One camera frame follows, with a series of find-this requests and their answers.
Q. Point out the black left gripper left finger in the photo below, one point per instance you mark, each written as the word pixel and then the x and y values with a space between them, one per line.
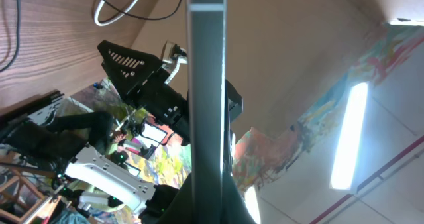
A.
pixel 180 211

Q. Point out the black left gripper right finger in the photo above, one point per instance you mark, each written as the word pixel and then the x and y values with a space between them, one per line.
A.
pixel 234 209

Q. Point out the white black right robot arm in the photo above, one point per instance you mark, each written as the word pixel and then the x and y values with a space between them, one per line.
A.
pixel 140 196

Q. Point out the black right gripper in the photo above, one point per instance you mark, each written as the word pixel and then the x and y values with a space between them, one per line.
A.
pixel 160 85

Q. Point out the blue screen Galaxy smartphone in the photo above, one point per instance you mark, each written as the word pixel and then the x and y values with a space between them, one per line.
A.
pixel 206 42

